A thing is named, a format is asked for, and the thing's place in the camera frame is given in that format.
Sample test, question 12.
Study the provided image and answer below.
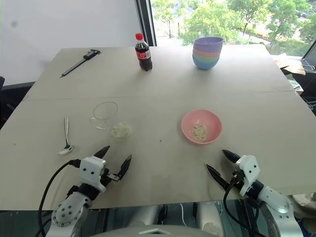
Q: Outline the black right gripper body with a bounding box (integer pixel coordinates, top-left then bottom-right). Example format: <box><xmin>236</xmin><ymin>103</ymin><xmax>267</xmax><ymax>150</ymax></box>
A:
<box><xmin>226</xmin><ymin>163</ymin><xmax>245</xmax><ymax>191</ymax></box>

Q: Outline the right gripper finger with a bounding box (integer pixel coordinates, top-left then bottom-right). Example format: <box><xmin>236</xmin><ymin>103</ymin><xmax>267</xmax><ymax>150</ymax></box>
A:
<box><xmin>205</xmin><ymin>163</ymin><xmax>230</xmax><ymax>191</ymax></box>
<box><xmin>222</xmin><ymin>149</ymin><xmax>242</xmax><ymax>164</ymax></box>

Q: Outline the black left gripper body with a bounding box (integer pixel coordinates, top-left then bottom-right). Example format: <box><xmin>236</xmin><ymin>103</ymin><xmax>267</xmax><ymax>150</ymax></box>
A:
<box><xmin>100</xmin><ymin>167</ymin><xmax>121</xmax><ymax>188</ymax></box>

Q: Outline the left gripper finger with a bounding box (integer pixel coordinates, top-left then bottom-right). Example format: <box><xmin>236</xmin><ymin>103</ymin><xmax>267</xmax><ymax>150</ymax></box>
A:
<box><xmin>117</xmin><ymin>154</ymin><xmax>133</xmax><ymax>183</ymax></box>
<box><xmin>93</xmin><ymin>145</ymin><xmax>111</xmax><ymax>160</ymax></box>

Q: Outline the clear glass measuring cup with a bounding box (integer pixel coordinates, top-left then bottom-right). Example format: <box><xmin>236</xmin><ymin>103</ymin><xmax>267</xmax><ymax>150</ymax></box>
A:
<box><xmin>89</xmin><ymin>100</ymin><xmax>134</xmax><ymax>140</ymax></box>

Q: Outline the metal spoon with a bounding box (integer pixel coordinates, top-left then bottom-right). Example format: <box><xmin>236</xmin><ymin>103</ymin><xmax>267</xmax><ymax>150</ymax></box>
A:
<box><xmin>57</xmin><ymin>117</ymin><xmax>75</xmax><ymax>156</ymax></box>

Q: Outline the grey robot torso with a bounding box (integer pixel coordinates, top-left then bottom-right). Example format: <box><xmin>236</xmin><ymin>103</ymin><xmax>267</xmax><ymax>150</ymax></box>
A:
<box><xmin>98</xmin><ymin>223</ymin><xmax>207</xmax><ymax>237</ymax></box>

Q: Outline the black vernier caliper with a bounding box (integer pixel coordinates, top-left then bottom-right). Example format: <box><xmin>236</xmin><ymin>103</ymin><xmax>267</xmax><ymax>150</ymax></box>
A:
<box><xmin>60</xmin><ymin>49</ymin><xmax>102</xmax><ymax>79</ymax></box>

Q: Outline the blue bowl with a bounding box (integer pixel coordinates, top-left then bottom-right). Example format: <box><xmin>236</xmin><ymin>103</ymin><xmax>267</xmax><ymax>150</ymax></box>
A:
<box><xmin>192</xmin><ymin>56</ymin><xmax>221</xmax><ymax>71</ymax></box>

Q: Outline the green bowl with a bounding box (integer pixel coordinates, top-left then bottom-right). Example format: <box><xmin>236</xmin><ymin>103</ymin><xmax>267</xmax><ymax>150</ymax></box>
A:
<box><xmin>192</xmin><ymin>52</ymin><xmax>222</xmax><ymax>61</ymax></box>

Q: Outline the cola bottle red cap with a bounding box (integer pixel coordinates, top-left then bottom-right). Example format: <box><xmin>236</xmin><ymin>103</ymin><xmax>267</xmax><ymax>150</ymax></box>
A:
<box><xmin>134</xmin><ymin>33</ymin><xmax>153</xmax><ymax>72</ymax></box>

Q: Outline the salmon pink stacked bowl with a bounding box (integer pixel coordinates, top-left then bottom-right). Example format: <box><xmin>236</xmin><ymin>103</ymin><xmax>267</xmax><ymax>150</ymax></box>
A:
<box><xmin>193</xmin><ymin>47</ymin><xmax>223</xmax><ymax>56</ymax></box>

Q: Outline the brown cardboard sheet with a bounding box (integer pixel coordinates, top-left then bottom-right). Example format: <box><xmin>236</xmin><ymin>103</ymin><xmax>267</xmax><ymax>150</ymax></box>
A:
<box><xmin>271</xmin><ymin>55</ymin><xmax>307</xmax><ymax>75</ymax></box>

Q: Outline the purple bowl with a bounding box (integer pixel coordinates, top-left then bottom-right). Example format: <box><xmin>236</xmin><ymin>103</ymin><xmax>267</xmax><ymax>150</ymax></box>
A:
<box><xmin>193</xmin><ymin>37</ymin><xmax>224</xmax><ymax>52</ymax></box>

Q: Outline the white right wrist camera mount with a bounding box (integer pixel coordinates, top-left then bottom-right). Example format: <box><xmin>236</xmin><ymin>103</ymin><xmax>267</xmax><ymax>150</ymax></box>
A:
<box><xmin>235</xmin><ymin>155</ymin><xmax>261</xmax><ymax>198</ymax></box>

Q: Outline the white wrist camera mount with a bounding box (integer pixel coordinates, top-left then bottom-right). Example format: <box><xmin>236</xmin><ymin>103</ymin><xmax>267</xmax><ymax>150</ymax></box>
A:
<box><xmin>79</xmin><ymin>156</ymin><xmax>107</xmax><ymax>193</ymax></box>
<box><xmin>235</xmin><ymin>155</ymin><xmax>261</xmax><ymax>198</ymax></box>

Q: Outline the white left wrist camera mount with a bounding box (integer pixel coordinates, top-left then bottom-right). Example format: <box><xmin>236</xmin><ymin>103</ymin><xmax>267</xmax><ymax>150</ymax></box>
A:
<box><xmin>79</xmin><ymin>156</ymin><xmax>107</xmax><ymax>193</ymax></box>

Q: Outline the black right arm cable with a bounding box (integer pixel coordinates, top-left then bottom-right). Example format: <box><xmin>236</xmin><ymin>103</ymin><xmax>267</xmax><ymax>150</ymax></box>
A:
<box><xmin>223</xmin><ymin>172</ymin><xmax>266</xmax><ymax>237</ymax></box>

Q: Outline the white thin cable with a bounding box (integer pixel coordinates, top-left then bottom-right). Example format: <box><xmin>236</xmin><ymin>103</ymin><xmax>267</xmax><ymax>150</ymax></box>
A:
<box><xmin>178</xmin><ymin>202</ymin><xmax>188</xmax><ymax>227</ymax></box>

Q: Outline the black window frame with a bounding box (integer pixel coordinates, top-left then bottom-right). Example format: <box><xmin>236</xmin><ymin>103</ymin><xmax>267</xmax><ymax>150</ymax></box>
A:
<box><xmin>135</xmin><ymin>0</ymin><xmax>158</xmax><ymax>47</ymax></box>

